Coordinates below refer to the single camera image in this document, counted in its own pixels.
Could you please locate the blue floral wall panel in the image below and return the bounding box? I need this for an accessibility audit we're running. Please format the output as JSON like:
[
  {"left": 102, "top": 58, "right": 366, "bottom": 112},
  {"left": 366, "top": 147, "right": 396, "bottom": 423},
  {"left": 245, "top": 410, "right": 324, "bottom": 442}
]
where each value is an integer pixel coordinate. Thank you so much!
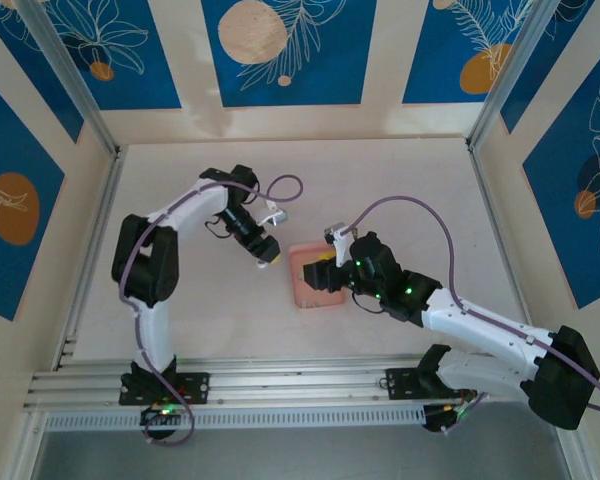
[
  {"left": 499, "top": 0, "right": 600, "bottom": 134},
  {"left": 522, "top": 49, "right": 600, "bottom": 310},
  {"left": 402, "top": 0, "right": 544, "bottom": 105},
  {"left": 0, "top": 69, "right": 66, "bottom": 322},
  {"left": 29, "top": 0, "right": 182, "bottom": 111},
  {"left": 201, "top": 0, "right": 379, "bottom": 107},
  {"left": 0, "top": 0, "right": 85, "bottom": 145}
]

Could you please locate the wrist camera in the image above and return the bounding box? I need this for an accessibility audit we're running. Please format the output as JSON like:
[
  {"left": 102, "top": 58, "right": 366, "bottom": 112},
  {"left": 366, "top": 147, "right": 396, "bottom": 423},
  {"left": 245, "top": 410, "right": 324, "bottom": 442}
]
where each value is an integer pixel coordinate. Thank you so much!
[
  {"left": 323, "top": 223, "right": 355, "bottom": 267},
  {"left": 256, "top": 202, "right": 289, "bottom": 227}
]

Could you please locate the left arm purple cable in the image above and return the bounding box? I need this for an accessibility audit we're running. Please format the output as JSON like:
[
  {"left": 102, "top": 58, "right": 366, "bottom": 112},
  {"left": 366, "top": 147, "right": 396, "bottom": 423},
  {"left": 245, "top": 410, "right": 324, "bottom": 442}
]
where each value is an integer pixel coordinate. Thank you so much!
[{"left": 117, "top": 173, "right": 304, "bottom": 446}]

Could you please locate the aluminium mounting rail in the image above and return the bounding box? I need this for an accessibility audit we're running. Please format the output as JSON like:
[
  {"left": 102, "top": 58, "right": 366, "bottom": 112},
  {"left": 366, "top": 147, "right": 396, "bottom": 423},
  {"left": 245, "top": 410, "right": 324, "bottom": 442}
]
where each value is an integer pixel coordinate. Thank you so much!
[{"left": 22, "top": 353, "right": 576, "bottom": 412}]

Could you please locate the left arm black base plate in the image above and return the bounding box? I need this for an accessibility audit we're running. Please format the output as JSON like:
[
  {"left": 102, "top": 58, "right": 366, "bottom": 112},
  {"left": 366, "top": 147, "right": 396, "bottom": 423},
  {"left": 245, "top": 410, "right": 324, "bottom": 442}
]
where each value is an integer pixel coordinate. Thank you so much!
[{"left": 118, "top": 372, "right": 211, "bottom": 406}]

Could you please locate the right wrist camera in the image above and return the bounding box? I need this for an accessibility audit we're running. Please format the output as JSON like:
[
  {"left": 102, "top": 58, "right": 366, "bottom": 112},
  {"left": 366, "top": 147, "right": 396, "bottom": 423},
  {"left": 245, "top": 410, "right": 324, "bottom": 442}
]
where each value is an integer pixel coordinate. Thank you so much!
[{"left": 323, "top": 223, "right": 355, "bottom": 267}]

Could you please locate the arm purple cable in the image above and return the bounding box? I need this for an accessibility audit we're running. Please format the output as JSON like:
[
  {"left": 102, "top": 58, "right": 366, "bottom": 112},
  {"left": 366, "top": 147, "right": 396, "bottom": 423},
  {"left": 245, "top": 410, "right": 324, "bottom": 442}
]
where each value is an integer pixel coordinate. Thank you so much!
[
  {"left": 348, "top": 194, "right": 600, "bottom": 436},
  {"left": 117, "top": 173, "right": 304, "bottom": 446}
]

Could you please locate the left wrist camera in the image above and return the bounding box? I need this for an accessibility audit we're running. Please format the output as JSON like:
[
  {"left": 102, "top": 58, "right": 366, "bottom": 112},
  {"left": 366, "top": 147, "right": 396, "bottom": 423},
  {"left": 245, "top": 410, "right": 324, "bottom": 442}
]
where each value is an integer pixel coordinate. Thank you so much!
[{"left": 256, "top": 202, "right": 289, "bottom": 227}]

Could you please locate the aluminium frame post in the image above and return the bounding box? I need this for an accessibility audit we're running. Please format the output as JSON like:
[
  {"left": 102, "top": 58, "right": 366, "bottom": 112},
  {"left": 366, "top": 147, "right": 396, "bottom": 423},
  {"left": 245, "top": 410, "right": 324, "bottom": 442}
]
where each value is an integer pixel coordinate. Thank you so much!
[
  {"left": 467, "top": 0, "right": 556, "bottom": 151},
  {"left": 17, "top": 0, "right": 122, "bottom": 157}
]

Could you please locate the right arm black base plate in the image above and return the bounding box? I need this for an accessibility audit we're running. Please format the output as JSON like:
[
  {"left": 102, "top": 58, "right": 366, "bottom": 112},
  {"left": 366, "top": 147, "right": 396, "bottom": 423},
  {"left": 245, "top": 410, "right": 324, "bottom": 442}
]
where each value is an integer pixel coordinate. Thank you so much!
[{"left": 385, "top": 367, "right": 479, "bottom": 401}]

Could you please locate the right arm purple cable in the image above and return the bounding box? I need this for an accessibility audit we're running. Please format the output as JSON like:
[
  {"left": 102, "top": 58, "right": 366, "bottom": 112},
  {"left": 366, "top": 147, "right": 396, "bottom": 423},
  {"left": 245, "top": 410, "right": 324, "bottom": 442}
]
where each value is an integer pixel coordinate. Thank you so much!
[{"left": 348, "top": 194, "right": 600, "bottom": 436}]

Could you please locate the aluminium table edge rail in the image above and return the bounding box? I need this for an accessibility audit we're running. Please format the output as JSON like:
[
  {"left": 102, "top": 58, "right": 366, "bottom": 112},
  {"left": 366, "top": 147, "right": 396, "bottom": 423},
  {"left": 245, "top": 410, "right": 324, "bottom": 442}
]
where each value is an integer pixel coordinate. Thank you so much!
[
  {"left": 54, "top": 145, "right": 127, "bottom": 371},
  {"left": 467, "top": 142, "right": 536, "bottom": 331}
]

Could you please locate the slotted gray cable duct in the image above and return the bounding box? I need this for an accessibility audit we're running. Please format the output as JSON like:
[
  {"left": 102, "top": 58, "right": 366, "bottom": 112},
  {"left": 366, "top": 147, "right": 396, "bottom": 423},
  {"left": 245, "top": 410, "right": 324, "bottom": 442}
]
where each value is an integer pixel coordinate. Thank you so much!
[{"left": 43, "top": 405, "right": 426, "bottom": 432}]

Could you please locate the pink plastic tray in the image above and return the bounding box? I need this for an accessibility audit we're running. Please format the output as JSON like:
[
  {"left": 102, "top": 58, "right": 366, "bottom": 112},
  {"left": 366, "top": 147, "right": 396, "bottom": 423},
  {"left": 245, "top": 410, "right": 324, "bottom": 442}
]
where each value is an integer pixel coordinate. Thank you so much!
[{"left": 288, "top": 243, "right": 350, "bottom": 315}]

